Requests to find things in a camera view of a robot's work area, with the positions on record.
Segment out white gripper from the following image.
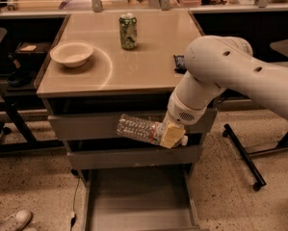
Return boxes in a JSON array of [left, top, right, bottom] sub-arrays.
[[160, 91, 206, 149]]

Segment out clear plastic water bottle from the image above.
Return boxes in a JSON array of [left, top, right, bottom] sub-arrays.
[[116, 113, 189, 147]]

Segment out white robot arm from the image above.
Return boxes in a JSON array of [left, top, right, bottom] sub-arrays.
[[161, 36, 288, 148]]

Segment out grey top drawer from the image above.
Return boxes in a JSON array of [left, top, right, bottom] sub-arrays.
[[47, 91, 219, 141]]

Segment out grey middle drawer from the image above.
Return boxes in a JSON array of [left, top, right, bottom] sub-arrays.
[[67, 134, 203, 169]]

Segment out grey open bottom drawer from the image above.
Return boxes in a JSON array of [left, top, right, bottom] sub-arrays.
[[82, 166, 208, 231]]

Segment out grey drawer cabinet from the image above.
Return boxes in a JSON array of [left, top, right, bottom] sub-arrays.
[[37, 10, 217, 179]]

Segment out dark blue snack packet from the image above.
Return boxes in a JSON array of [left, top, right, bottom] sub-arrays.
[[173, 55, 187, 74]]

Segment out black wheeled stand base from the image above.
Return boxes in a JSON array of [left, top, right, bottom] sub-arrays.
[[223, 124, 288, 192]]

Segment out green soda can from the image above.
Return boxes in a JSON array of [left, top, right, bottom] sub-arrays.
[[119, 13, 137, 49]]

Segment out white bowl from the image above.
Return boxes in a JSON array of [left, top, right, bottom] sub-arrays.
[[50, 40, 94, 67]]

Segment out white sneaker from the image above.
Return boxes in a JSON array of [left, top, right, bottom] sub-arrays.
[[0, 210, 33, 231]]

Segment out black cable on floor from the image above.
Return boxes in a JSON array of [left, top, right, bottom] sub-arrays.
[[69, 176, 82, 231]]

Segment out black table frame left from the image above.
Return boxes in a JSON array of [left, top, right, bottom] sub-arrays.
[[0, 80, 65, 175]]

